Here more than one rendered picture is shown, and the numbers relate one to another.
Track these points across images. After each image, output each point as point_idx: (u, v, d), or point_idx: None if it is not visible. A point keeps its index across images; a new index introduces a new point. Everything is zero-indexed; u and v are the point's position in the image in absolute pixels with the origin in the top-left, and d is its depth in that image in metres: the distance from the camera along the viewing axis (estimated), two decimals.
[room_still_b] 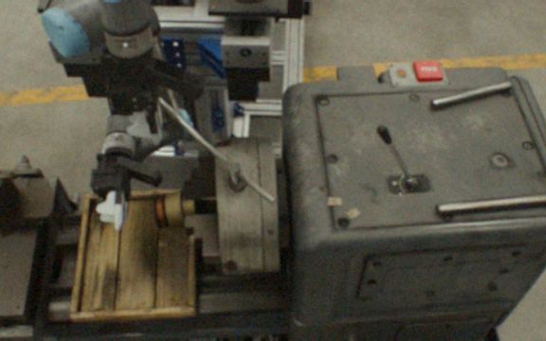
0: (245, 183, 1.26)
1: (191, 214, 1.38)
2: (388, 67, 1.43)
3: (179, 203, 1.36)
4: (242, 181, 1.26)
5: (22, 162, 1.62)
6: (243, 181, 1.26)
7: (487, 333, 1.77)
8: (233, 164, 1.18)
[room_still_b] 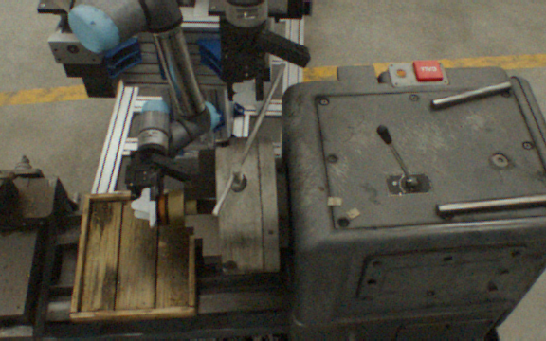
0: (239, 188, 1.26)
1: (192, 214, 1.38)
2: (388, 67, 1.43)
3: (182, 202, 1.36)
4: (240, 186, 1.26)
5: (22, 162, 1.62)
6: (240, 187, 1.26)
7: (487, 333, 1.77)
8: (238, 165, 1.18)
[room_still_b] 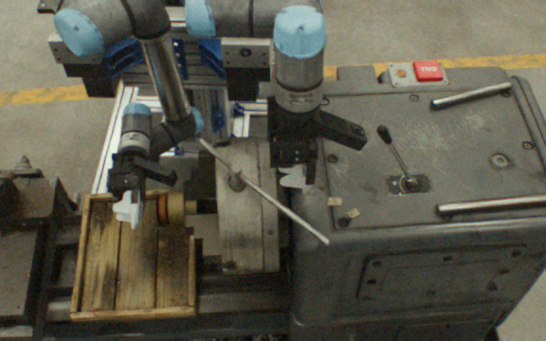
0: (229, 181, 1.26)
1: (192, 214, 1.38)
2: (388, 67, 1.43)
3: (182, 201, 1.36)
4: (232, 183, 1.26)
5: (22, 162, 1.62)
6: (231, 183, 1.26)
7: (487, 333, 1.77)
8: (237, 170, 1.18)
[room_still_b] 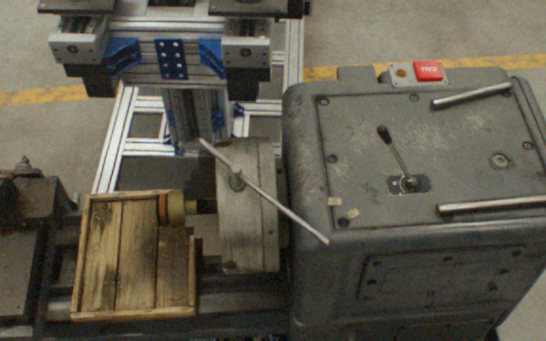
0: (229, 181, 1.26)
1: (192, 214, 1.38)
2: (388, 67, 1.43)
3: (182, 201, 1.36)
4: (232, 183, 1.26)
5: (22, 162, 1.62)
6: (231, 183, 1.26)
7: (487, 333, 1.77)
8: (237, 170, 1.18)
